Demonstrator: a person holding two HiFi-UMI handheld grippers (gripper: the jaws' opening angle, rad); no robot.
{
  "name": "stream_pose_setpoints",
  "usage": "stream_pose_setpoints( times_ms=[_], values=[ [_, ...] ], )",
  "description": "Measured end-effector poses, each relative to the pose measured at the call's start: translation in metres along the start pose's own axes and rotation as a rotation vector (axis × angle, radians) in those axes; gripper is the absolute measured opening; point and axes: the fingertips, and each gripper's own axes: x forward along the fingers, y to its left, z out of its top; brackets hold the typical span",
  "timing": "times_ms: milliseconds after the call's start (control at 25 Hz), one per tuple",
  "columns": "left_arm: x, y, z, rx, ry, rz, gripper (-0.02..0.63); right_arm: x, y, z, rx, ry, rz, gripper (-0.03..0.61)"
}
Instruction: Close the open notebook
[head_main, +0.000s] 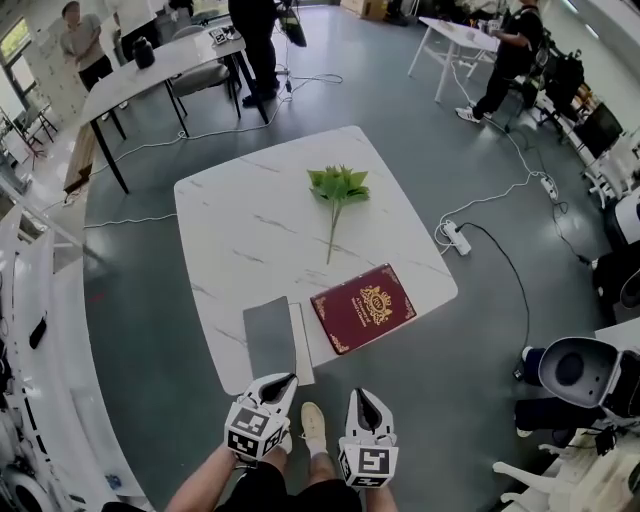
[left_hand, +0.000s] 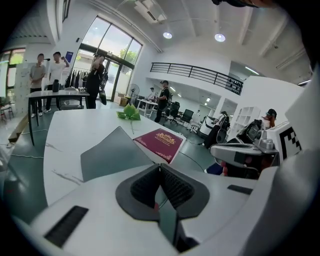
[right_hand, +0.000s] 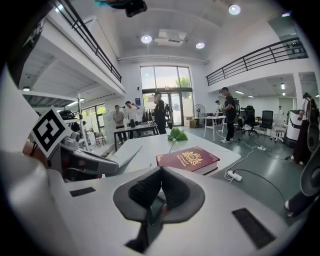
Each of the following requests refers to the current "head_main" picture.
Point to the dark green bag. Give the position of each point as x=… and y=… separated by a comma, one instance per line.
x=292, y=25

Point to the person's cream shoe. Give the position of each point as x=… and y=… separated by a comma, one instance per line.
x=313, y=422
x=286, y=442

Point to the wooden board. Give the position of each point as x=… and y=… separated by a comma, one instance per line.
x=80, y=160

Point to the red book with gold ornament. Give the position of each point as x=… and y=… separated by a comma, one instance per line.
x=362, y=307

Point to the white folding table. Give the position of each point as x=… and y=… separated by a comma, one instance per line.
x=450, y=35

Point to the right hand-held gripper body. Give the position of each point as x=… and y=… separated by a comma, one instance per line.
x=370, y=462

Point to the brown cardboard box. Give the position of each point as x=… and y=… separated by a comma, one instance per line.
x=367, y=7

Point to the white power strip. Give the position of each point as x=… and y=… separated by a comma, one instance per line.
x=549, y=186
x=457, y=239

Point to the black pouch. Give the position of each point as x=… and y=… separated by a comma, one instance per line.
x=38, y=330

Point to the white notebook with grey cover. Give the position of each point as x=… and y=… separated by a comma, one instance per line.
x=270, y=335

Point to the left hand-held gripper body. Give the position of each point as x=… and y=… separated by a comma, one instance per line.
x=255, y=432

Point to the person's black shorts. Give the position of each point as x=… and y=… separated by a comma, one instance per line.
x=260, y=492

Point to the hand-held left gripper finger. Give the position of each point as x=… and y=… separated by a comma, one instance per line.
x=251, y=389
x=289, y=400

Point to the person's left forearm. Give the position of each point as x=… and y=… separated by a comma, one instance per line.
x=200, y=482

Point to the long table with black legs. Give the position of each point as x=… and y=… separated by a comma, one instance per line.
x=150, y=75

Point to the person's left leg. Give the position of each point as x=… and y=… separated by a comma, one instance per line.
x=274, y=457

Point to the green leaf sprig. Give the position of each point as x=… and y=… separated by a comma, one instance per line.
x=340, y=187

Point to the person's right cream shoe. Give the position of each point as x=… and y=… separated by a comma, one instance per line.
x=313, y=422

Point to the white and black helmet shell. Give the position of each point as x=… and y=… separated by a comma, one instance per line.
x=575, y=370

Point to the black jug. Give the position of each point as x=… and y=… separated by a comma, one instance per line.
x=143, y=52

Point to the white marble table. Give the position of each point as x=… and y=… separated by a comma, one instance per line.
x=240, y=240

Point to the grey padded chair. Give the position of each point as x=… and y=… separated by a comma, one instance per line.
x=200, y=75

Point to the person's left cream shoe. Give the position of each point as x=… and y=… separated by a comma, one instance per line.
x=286, y=442

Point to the pile of white gear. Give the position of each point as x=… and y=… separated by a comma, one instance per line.
x=585, y=475

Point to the person's right forearm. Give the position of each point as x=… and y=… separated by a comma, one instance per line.
x=380, y=500

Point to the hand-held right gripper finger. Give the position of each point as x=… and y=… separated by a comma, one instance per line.
x=386, y=420
x=352, y=417

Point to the person's leg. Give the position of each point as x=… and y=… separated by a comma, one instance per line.
x=274, y=457
x=320, y=467

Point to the person's right leg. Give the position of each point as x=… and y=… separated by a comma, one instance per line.
x=320, y=467

